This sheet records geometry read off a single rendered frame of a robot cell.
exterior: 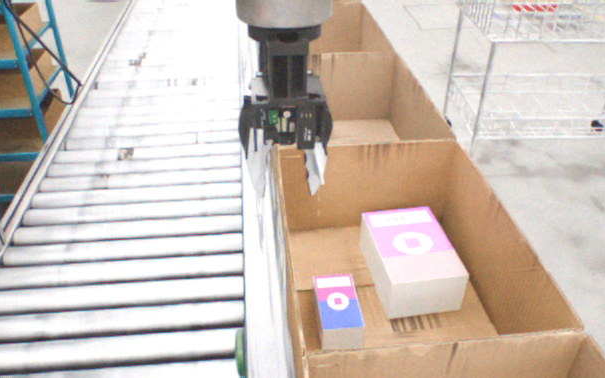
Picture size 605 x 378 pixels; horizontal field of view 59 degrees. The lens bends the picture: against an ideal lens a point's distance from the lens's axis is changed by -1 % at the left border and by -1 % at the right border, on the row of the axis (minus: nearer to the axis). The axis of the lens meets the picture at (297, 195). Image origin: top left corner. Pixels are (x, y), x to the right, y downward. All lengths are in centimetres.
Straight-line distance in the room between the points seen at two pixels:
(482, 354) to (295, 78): 33
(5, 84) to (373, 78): 165
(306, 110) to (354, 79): 72
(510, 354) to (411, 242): 27
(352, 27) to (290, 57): 109
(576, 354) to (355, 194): 43
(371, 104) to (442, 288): 60
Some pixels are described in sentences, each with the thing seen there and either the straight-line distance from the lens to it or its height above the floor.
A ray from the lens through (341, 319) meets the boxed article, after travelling 72.
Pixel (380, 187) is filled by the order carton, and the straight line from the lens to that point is 90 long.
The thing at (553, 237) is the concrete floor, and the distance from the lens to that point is 254.
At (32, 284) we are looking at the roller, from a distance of 117.
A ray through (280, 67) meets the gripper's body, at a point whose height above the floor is 128.
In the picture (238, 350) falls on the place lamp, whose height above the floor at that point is 84.
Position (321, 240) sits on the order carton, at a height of 89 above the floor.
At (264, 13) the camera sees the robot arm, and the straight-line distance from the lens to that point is 49.
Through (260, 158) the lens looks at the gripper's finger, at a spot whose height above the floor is 117.
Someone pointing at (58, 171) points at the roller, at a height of 74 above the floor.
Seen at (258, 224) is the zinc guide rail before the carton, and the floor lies 89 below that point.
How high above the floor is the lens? 147
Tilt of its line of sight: 35 degrees down
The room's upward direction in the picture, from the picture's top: straight up
